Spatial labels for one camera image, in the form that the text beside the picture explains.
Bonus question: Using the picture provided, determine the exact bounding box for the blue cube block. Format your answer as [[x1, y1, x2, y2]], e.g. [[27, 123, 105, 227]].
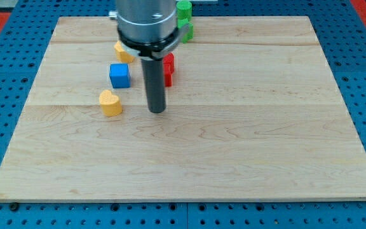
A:
[[109, 64, 131, 88]]

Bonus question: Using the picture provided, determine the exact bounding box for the yellow heart block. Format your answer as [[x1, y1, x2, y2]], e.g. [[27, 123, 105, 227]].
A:
[[98, 90, 123, 116]]

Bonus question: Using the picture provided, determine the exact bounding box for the light wooden board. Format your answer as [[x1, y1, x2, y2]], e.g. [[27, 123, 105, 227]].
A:
[[0, 16, 366, 203]]

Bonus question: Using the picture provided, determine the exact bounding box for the green star block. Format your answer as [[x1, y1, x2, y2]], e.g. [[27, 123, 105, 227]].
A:
[[177, 18, 194, 43]]

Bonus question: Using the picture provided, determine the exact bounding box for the green cylinder block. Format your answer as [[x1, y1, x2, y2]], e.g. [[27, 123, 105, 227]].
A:
[[176, 0, 193, 21]]

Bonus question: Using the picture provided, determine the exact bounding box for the red block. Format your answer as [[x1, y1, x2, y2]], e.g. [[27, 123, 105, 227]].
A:
[[163, 53, 175, 87]]

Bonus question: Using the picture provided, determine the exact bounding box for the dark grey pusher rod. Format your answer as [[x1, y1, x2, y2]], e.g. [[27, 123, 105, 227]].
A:
[[141, 59, 166, 113]]

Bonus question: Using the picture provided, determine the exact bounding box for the yellow block behind rod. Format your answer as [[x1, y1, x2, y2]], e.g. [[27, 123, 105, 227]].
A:
[[114, 41, 135, 64]]

